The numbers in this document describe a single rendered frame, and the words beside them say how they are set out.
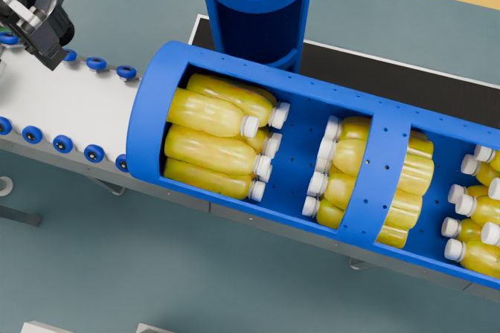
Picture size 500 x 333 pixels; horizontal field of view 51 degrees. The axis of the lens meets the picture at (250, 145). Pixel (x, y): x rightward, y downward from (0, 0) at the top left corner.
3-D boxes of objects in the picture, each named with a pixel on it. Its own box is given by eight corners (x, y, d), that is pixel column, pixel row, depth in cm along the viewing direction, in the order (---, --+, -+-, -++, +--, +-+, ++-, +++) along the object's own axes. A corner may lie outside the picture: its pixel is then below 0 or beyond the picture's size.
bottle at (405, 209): (411, 210, 102) (318, 183, 104) (424, 185, 98) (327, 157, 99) (410, 238, 97) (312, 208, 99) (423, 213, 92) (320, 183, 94)
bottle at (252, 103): (189, 70, 101) (280, 100, 100) (197, 71, 108) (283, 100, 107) (178, 105, 102) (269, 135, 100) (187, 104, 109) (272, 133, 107)
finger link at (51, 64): (41, 25, 62) (45, 28, 62) (63, 51, 69) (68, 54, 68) (24, 44, 61) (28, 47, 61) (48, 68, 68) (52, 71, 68)
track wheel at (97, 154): (88, 144, 114) (93, 139, 116) (78, 154, 117) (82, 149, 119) (104, 158, 116) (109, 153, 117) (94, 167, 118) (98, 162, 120)
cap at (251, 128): (243, 140, 98) (252, 143, 97) (246, 123, 95) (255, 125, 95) (249, 128, 101) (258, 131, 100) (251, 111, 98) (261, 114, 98)
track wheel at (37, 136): (21, 125, 116) (26, 120, 118) (18, 140, 119) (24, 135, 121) (39, 134, 116) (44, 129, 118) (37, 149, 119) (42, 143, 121)
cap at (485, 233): (487, 238, 98) (478, 235, 99) (495, 220, 97) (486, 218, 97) (492, 249, 95) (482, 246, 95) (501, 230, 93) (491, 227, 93)
